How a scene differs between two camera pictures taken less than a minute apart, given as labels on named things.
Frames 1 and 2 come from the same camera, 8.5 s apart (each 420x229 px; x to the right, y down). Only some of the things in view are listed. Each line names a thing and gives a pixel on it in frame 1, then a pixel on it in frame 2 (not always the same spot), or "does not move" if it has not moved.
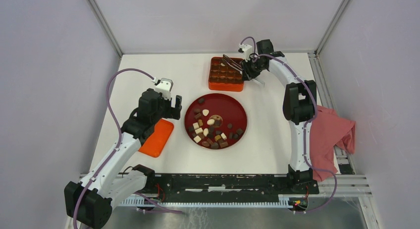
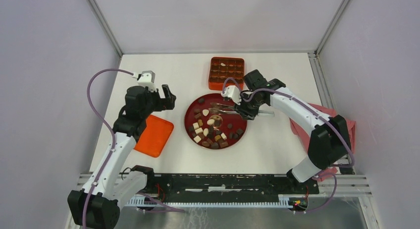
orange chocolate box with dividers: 226,74 does not move
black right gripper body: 252,68 -> 249,106
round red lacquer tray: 215,121 does not move
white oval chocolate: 210,121 does not move
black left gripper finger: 176,112 -> 170,98
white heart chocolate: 205,112 does not move
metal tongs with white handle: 229,62 -> 222,109
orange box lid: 158,141 does not move
